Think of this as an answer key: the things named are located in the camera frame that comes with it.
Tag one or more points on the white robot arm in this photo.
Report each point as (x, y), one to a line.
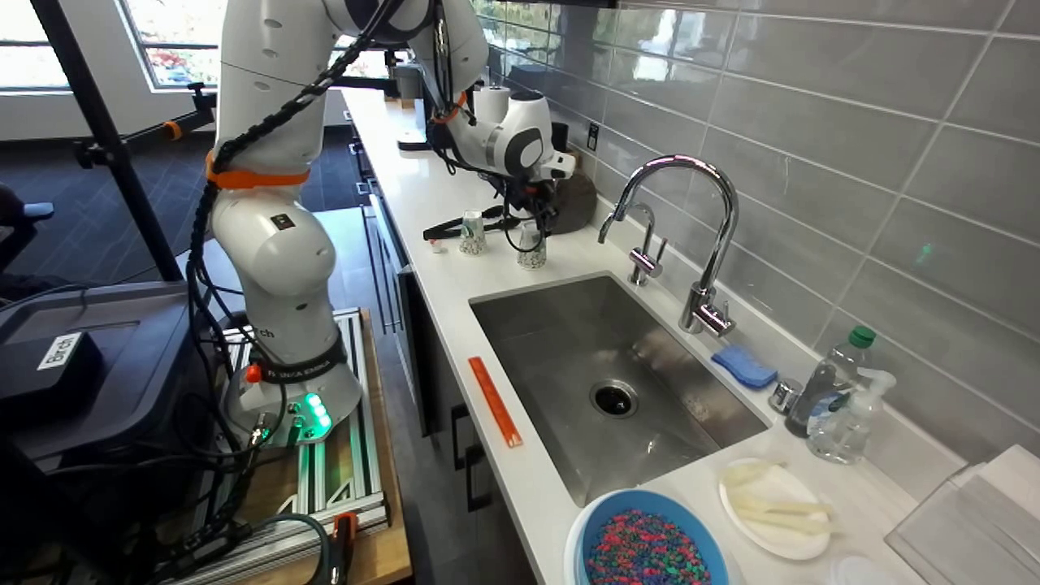
(279, 58)

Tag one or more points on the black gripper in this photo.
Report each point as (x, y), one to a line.
(532, 200)

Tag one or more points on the orange strip on counter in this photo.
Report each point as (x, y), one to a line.
(495, 405)

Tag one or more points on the stainless steel sink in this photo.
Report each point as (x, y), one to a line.
(608, 389)

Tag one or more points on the blue bowl with beads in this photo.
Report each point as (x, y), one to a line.
(644, 537)

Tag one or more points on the black case with label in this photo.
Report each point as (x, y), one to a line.
(48, 377)

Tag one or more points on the small chrome faucet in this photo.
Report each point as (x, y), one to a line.
(648, 256)

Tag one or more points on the blue sponge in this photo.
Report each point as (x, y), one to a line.
(747, 369)

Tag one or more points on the white plate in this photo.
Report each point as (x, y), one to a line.
(775, 508)

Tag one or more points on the black tripod pole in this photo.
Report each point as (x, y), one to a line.
(107, 130)

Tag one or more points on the clear spray bottle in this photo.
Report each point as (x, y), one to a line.
(841, 427)

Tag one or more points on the clear soap bottle green cap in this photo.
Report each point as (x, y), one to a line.
(835, 374)

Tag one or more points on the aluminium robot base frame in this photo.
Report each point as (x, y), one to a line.
(313, 495)

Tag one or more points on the black scissors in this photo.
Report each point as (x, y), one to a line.
(493, 218)

